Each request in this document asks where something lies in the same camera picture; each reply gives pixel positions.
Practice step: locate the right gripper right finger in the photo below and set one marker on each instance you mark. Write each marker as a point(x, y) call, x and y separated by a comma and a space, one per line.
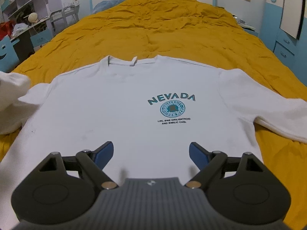
point(212, 166)

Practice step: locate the red bag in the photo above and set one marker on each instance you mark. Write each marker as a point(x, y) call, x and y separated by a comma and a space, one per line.
point(6, 29)

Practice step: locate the blue smiley chair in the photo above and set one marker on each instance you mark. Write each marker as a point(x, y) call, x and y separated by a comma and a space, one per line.
point(8, 57)

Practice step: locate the white desk with shelves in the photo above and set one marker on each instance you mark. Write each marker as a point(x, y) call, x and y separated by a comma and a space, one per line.
point(38, 34)

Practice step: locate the grey metal trolley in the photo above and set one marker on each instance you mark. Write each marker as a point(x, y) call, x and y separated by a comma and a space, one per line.
point(63, 14)

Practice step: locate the blue white wardrobe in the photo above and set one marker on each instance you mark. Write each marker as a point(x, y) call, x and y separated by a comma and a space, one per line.
point(283, 31)

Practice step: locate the white plastic bag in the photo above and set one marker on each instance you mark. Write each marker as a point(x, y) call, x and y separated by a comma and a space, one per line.
point(19, 28)

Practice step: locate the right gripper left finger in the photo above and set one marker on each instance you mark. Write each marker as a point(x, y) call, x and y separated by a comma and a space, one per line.
point(90, 165)

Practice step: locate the blue pillow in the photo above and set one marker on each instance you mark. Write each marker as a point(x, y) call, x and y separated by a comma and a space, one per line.
point(105, 5)

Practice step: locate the blue bedside table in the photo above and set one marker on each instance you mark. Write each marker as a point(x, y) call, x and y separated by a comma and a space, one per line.
point(246, 27)

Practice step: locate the mustard yellow quilt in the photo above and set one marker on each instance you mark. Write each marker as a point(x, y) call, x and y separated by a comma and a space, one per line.
point(184, 29)

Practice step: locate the white Nevada sweatshirt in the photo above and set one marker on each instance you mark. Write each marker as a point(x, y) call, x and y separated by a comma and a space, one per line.
point(151, 110)

